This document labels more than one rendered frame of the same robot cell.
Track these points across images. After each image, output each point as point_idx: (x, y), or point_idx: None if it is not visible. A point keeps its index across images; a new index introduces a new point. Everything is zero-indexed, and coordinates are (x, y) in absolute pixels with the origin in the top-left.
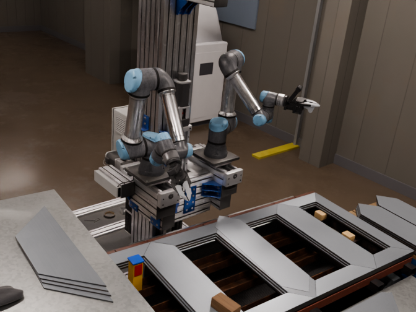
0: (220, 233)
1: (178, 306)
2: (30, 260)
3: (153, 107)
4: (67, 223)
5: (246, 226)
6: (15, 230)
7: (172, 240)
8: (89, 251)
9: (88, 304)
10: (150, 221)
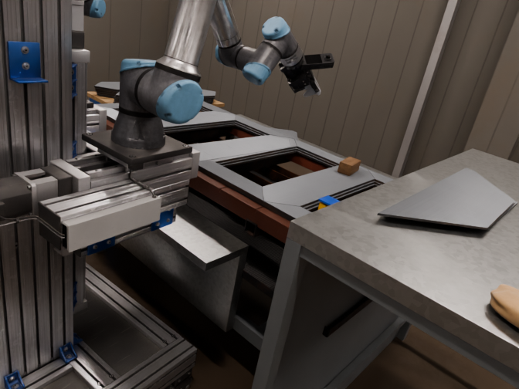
0: (214, 160)
1: None
2: (505, 208)
3: (50, 12)
4: (386, 198)
5: (191, 146)
6: (463, 241)
7: (251, 187)
8: (421, 182)
9: (493, 181)
10: (147, 231)
